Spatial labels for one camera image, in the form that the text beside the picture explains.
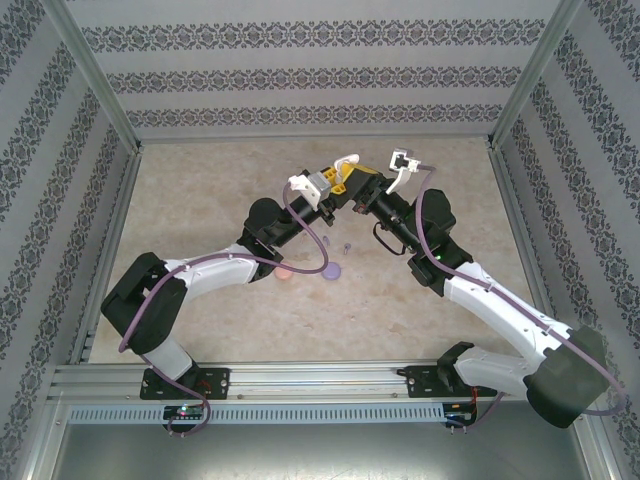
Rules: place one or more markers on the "grey metal sheet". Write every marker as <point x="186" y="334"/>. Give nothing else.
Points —
<point x="320" y="450"/>

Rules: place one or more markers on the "aluminium mounting rail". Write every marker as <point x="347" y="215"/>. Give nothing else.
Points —
<point x="320" y="380"/>

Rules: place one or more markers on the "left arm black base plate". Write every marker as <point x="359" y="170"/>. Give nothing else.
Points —
<point x="217" y="382"/>

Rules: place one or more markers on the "pink round charging case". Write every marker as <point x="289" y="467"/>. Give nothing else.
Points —
<point x="285" y="275"/>

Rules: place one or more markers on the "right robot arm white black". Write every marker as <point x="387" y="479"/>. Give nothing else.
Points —
<point x="495" y="312"/>

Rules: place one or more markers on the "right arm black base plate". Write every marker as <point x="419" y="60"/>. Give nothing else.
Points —
<point x="417" y="382"/>

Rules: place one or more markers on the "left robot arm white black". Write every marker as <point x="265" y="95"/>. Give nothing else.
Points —
<point x="215" y="275"/>

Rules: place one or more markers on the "aluminium side rail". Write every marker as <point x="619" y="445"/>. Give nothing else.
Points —
<point x="119" y="210"/>
<point x="512" y="210"/>

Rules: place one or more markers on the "left aluminium frame post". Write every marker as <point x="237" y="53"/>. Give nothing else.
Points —
<point x="90" y="70"/>

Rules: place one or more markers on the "right aluminium side rail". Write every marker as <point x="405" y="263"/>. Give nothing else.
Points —
<point x="512" y="210"/>

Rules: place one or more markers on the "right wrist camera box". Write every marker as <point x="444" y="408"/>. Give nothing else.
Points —
<point x="402" y="160"/>

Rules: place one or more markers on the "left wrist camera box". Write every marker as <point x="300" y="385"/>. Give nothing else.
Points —
<point x="312" y="187"/>

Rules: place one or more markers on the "right aluminium frame post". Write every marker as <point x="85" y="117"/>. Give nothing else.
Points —
<point x="537" y="70"/>

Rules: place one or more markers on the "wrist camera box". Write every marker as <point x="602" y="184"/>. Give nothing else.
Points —
<point x="402" y="160"/>
<point x="312" y="187"/>

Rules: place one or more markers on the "left aluminium side rail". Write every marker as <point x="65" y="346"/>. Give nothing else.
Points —
<point x="119" y="210"/>

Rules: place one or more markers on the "aluminium frame post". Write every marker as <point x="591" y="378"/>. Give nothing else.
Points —
<point x="537" y="70"/>
<point x="90" y="70"/>

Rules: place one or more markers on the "purple round charging case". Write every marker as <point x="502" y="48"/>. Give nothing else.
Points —
<point x="334" y="272"/>

